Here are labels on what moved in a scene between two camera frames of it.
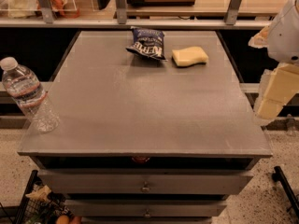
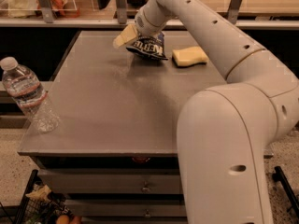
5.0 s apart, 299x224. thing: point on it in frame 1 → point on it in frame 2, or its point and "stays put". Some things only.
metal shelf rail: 133,21 stays put
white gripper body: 286,38 → 143,24
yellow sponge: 190,56 stays put
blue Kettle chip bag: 148,43 stays put
